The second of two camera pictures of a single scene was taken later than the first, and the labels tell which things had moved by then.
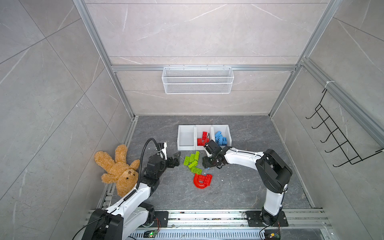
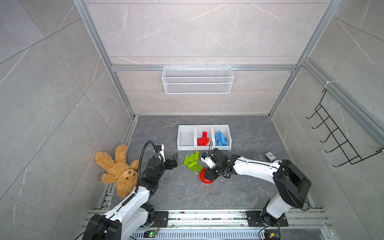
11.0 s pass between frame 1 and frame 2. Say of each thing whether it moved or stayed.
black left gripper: stayed
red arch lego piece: moved
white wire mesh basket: stayed
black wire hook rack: stayed
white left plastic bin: stayed
